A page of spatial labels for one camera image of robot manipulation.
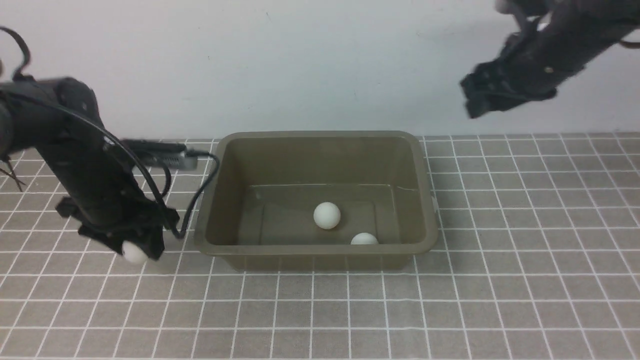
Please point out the white ball with logo lower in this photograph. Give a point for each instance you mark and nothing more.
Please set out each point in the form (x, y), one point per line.
(133, 253)

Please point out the grey checkered tablecloth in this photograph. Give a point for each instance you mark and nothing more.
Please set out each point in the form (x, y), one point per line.
(538, 258)

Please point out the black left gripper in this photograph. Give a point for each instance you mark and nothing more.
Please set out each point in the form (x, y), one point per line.
(134, 220)

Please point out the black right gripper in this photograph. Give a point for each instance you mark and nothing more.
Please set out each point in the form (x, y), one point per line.
(531, 67)

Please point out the olive green plastic bin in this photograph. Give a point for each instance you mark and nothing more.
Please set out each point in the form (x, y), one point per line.
(257, 215)

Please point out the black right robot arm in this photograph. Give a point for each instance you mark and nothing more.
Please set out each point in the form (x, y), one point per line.
(606, 22)

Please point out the white ball with logo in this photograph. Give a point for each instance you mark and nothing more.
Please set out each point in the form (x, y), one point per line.
(327, 215)
(133, 253)

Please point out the white ball with logo upper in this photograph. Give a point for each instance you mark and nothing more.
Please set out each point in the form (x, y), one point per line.
(327, 215)

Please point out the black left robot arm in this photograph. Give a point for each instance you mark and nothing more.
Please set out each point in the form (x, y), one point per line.
(60, 119)

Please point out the plain white table-tennis ball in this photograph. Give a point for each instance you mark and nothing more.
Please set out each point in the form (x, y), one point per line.
(364, 238)

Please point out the grey wrist camera on left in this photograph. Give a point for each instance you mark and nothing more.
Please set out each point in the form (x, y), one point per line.
(173, 155)

